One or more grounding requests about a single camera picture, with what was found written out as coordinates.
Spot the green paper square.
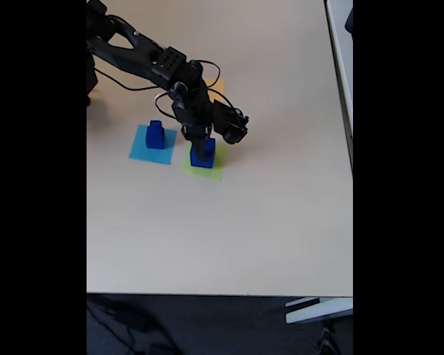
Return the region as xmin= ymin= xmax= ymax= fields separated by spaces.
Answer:
xmin=180 ymin=140 xmax=229 ymax=182

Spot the large blue cube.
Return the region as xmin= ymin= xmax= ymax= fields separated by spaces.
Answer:
xmin=189 ymin=137 xmax=216 ymax=168

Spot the orange paper square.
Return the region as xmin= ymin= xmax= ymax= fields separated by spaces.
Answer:
xmin=202 ymin=78 xmax=226 ymax=107

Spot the white table foot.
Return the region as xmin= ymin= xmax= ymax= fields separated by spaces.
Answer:
xmin=284 ymin=297 xmax=354 ymax=325

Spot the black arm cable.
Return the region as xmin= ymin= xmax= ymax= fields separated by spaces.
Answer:
xmin=154 ymin=91 xmax=175 ymax=120

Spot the medium blue cube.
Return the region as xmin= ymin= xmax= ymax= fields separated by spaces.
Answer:
xmin=145 ymin=131 xmax=167 ymax=149

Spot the black floor cable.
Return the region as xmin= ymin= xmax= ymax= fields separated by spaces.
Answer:
xmin=87 ymin=295 xmax=178 ymax=355

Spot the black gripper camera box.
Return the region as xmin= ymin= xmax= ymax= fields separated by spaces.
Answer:
xmin=212 ymin=99 xmax=250 ymax=145

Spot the light blue paper square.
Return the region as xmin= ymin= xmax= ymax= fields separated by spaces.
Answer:
xmin=128 ymin=124 xmax=178 ymax=166

